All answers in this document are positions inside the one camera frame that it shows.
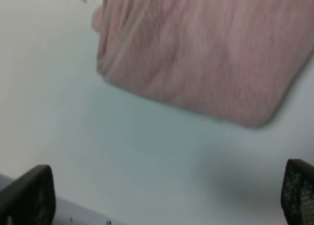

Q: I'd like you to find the pink terry towel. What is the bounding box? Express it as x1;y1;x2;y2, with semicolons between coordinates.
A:
92;0;314;127

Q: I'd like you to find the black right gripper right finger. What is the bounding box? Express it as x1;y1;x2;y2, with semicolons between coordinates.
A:
281;159;314;225

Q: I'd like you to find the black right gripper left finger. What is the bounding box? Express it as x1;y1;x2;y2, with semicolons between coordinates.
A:
0;165;56;225

